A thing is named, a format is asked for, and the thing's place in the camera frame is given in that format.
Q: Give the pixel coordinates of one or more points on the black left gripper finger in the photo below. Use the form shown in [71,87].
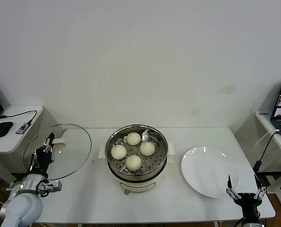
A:
[47,145]
[53,156]

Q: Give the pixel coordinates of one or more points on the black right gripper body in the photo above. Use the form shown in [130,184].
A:
[248,203]

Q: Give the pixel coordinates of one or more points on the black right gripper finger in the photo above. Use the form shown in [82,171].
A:
[231,192]
[260,192]

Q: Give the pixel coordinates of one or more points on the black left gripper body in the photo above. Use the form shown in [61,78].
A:
[42,160]

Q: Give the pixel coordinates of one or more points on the white steamed baozi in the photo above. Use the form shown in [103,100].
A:
[118,151]
[133,138]
[133,163]
[147,148]

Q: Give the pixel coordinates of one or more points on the perforated steel steamer basket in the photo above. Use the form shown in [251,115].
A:
[158,144]

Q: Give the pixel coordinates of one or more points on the grey usb hub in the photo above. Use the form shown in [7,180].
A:
[22,128]

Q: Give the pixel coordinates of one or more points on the white round plate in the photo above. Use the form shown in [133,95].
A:
[206,170]

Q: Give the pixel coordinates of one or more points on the white side table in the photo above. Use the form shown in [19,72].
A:
[264,120]
[10,142]

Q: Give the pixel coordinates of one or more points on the black computer mouse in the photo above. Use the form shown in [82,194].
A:
[2,129]

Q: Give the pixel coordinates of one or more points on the white printed label sticker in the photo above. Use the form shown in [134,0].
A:
[263,113]

